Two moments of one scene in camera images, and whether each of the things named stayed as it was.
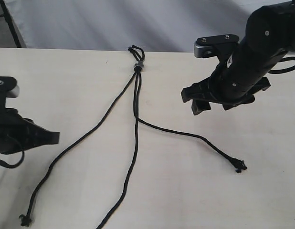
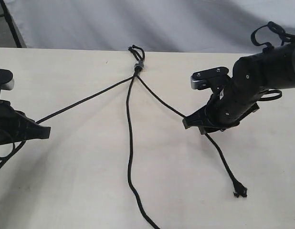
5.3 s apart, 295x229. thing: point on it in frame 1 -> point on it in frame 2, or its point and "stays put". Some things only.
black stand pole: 6,15 stays put
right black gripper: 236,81 -> 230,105
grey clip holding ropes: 140,63 stays put
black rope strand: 25,218 -> 85,99
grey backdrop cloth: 157,25 stays put
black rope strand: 127,183 -> 130,155
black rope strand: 239,165 -> 238,191
